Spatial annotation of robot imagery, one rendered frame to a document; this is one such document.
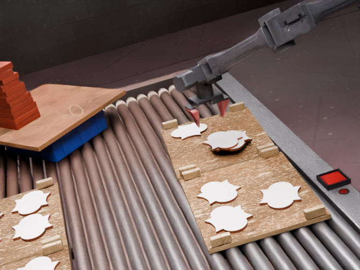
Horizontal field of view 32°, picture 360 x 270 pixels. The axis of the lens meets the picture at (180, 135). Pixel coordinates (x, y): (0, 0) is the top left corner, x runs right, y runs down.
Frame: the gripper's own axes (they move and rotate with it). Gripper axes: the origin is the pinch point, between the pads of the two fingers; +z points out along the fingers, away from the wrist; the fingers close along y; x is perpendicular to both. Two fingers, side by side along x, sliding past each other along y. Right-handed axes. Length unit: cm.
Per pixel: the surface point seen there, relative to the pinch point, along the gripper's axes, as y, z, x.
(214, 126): 7.7, 10.8, 14.2
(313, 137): 127, 106, 125
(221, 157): -2.6, 10.4, -8.8
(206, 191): -17.4, 9.4, -25.4
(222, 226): -23, 9, -45
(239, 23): 233, 111, 391
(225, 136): 2.8, 6.3, -3.6
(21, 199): -67, 10, 17
